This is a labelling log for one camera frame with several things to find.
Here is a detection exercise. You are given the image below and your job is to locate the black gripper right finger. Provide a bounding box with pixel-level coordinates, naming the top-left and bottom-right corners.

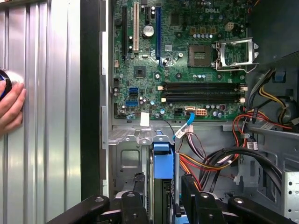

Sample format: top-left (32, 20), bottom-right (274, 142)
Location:
top-left (181, 174), bottom-right (296, 224)

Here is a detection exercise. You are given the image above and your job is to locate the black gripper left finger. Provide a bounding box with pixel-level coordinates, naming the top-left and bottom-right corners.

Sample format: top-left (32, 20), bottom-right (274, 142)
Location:
top-left (45, 172), bottom-right (150, 224)

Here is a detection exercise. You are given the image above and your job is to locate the orange power wire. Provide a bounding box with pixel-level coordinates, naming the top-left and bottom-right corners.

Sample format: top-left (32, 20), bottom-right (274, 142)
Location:
top-left (178, 153), bottom-right (241, 189)

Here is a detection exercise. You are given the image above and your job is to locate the blue data wire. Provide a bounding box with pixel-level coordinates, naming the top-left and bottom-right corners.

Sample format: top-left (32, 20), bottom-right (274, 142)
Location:
top-left (172, 112), bottom-right (196, 142)

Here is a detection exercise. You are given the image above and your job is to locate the round black tool blue ring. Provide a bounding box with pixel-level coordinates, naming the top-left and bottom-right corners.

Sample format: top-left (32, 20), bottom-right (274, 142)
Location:
top-left (0, 69), bottom-right (25, 101)

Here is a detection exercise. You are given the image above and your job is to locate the grey metal disk bay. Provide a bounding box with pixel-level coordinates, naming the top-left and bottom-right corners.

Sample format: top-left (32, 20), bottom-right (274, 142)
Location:
top-left (107, 123), bottom-right (236, 224)

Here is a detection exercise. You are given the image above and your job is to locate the bare person hand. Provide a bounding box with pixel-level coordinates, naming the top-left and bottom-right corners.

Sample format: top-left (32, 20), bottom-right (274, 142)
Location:
top-left (0, 81), bottom-right (27, 139)

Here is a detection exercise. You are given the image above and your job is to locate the grey metal optical drive cage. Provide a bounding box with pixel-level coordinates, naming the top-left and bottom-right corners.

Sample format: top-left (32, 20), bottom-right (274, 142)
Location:
top-left (221, 123), bottom-right (299, 224)

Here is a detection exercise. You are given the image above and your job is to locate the white paper label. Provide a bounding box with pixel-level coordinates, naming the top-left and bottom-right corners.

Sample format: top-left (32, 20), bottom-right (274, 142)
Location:
top-left (140, 112), bottom-right (150, 127)

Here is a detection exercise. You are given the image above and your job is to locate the black RAM slot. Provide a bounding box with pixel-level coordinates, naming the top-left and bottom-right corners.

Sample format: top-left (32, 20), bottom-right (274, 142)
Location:
top-left (161, 97), bottom-right (246, 104)
top-left (158, 86), bottom-right (248, 92)
top-left (161, 91), bottom-right (246, 98)
top-left (158, 81), bottom-right (248, 87)

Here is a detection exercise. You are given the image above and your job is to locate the black open PC case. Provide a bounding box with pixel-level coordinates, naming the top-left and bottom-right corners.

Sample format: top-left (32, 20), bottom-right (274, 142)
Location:
top-left (80, 0), bottom-right (299, 224)

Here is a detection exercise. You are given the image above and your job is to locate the black chipset chip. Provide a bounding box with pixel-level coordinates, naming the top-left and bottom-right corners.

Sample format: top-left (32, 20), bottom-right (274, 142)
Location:
top-left (134, 65), bottom-right (147, 78)

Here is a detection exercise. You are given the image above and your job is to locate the green motherboard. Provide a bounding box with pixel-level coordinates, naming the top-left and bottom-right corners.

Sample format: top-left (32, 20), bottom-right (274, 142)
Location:
top-left (112, 0), bottom-right (249, 121)

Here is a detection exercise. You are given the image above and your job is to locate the CPU socket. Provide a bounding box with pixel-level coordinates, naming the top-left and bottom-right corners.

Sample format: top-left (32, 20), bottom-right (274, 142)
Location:
top-left (188, 43), bottom-right (213, 68)

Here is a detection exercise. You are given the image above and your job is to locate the metal socket cover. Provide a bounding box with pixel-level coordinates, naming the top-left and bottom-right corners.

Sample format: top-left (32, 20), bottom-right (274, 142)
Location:
top-left (211, 37), bottom-right (260, 72)

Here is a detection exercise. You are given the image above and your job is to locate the long black expansion slot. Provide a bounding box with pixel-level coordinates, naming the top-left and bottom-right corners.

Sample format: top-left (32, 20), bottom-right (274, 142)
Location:
top-left (121, 5), bottom-right (128, 58)

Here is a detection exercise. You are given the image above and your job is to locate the silver coin cell battery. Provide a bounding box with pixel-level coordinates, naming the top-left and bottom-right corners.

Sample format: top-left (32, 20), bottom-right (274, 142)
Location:
top-left (142, 25), bottom-right (155, 38)

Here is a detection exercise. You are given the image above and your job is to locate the white expansion slot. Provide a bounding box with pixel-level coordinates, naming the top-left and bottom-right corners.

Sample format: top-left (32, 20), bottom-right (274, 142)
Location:
top-left (133, 1), bottom-right (140, 53)

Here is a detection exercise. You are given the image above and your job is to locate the grey power supply unit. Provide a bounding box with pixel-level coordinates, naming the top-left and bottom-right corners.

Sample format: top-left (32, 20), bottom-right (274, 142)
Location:
top-left (246, 0), bottom-right (299, 74)

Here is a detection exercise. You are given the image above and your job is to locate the thick black cable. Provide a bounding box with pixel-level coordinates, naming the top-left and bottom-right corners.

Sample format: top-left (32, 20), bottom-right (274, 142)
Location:
top-left (200, 148), bottom-right (283, 199)

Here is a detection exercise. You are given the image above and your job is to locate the white wire connector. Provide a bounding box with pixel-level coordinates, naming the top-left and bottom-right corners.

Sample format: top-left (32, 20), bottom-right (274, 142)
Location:
top-left (174, 125), bottom-right (194, 140)

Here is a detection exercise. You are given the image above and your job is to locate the red yellow power wire bundle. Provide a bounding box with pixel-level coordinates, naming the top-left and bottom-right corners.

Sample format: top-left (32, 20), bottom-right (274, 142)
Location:
top-left (232, 67), bottom-right (299, 152)

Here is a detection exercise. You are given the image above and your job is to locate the locking lever wire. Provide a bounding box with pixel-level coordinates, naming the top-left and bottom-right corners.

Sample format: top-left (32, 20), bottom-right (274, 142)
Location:
top-left (215, 61), bottom-right (260, 72)

